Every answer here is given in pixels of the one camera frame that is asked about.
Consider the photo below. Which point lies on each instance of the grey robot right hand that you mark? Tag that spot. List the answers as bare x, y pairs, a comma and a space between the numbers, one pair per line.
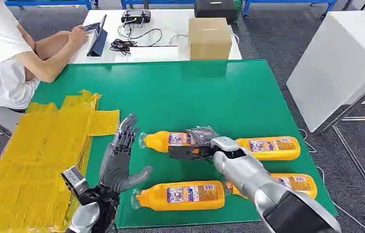
201, 135

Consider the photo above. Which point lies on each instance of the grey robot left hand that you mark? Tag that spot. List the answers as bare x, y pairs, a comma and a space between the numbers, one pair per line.
115, 167

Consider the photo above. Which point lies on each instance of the orange detergent bottle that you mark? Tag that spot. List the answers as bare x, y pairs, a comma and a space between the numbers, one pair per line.
156, 141
266, 154
150, 199
301, 186

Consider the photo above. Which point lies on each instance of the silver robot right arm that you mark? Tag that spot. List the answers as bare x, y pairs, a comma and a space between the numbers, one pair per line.
250, 173

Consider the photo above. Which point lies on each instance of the green mat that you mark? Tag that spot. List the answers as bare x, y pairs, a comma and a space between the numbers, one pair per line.
185, 96

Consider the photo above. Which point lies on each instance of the yellow plastic sheet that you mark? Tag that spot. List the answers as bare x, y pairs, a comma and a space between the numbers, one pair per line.
34, 154

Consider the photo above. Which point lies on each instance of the cardboard box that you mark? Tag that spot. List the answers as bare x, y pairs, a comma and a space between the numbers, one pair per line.
209, 38

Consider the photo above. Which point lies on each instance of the tablet with dark folio stand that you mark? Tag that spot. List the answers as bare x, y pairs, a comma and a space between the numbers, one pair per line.
98, 43

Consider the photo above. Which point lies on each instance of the black case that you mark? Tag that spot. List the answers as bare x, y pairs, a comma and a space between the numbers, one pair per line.
216, 9

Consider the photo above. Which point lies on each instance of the black handheld controller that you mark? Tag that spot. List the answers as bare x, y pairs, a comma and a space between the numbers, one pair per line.
136, 16

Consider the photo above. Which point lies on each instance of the person's right hand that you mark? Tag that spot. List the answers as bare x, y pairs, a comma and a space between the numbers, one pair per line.
79, 35

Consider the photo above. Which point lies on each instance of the white tilted panel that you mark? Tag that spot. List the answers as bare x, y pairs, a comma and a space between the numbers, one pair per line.
330, 74

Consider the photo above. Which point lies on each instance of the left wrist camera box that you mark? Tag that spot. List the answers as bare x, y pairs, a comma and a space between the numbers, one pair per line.
74, 180

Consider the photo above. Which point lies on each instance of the blue metal frame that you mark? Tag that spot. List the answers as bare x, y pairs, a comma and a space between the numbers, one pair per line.
285, 2
47, 2
169, 2

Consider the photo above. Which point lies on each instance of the metal frame legs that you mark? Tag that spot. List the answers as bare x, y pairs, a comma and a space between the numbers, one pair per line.
356, 103

